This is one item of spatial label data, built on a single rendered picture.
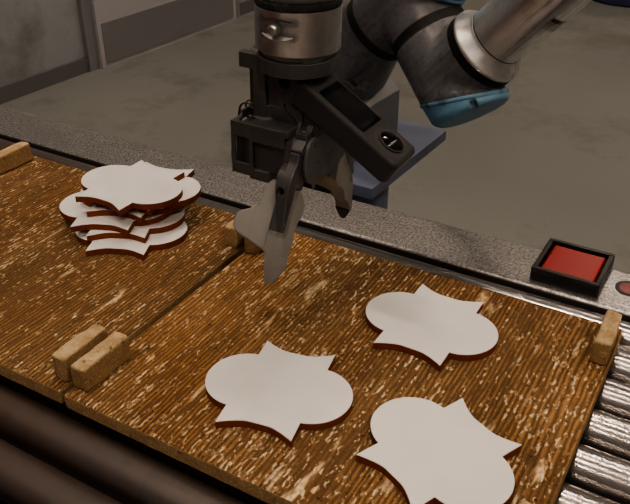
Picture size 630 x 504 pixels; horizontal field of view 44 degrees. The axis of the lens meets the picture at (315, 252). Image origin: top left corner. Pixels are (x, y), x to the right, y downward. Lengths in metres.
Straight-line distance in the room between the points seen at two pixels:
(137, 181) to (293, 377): 0.37
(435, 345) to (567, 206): 2.40
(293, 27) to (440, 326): 0.32
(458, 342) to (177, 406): 0.27
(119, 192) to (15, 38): 3.34
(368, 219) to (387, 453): 0.44
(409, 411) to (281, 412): 0.11
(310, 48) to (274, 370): 0.28
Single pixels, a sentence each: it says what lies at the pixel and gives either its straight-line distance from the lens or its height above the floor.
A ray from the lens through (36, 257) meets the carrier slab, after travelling 0.95.
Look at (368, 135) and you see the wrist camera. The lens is 0.68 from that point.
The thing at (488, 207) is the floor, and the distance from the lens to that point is 3.04.
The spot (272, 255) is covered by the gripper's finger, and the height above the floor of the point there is 1.03.
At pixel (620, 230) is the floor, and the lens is 3.03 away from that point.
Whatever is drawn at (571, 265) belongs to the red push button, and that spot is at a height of 0.93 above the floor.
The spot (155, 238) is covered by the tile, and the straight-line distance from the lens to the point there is 0.93.
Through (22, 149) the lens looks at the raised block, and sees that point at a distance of 1.18.
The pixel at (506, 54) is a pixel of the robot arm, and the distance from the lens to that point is 1.09.
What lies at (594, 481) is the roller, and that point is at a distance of 0.71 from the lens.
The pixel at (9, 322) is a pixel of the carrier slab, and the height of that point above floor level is 0.94.
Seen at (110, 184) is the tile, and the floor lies 0.99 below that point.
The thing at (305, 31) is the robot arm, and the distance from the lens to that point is 0.67.
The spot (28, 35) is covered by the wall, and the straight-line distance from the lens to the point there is 4.31.
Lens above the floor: 1.41
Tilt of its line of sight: 32 degrees down
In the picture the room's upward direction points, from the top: straight up
